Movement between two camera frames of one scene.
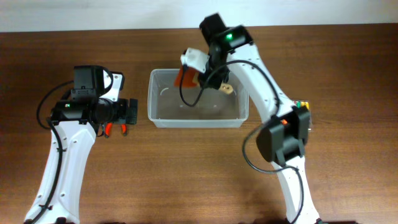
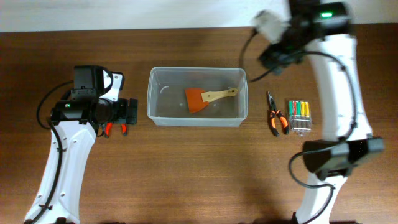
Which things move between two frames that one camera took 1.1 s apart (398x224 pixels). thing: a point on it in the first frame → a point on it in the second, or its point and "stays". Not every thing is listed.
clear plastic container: x=214 y=109 stays
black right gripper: x=212 y=83 → x=282 y=61
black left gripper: x=124 y=104 stays
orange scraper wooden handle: x=190 y=79 → x=197 y=99
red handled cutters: x=109 y=127 stays
